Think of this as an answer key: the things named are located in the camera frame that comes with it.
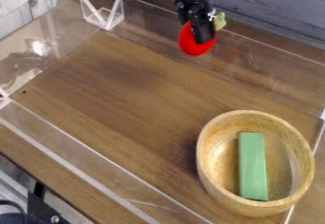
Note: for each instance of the clear acrylic front wall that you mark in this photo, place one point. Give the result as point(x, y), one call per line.
point(102, 189)

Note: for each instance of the wooden bowl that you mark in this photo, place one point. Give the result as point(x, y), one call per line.
point(289, 162)

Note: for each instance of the clear acrylic left wall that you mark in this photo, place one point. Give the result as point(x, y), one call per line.
point(36, 45)

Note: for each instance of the black clamp with cable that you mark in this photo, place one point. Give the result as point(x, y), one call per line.
point(32, 211)

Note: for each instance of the clear acrylic back wall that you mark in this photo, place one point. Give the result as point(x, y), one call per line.
point(286, 77)

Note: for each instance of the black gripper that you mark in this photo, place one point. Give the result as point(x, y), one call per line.
point(201, 17)

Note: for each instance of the clear acrylic wall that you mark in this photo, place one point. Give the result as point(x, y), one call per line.
point(102, 189)
point(286, 77)
point(36, 45)

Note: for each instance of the clear acrylic corner bracket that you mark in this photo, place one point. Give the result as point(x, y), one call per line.
point(104, 18)

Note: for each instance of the red plush tomato toy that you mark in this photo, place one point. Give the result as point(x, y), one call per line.
point(189, 45)

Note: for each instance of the green rectangular block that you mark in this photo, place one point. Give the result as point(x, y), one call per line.
point(251, 166)

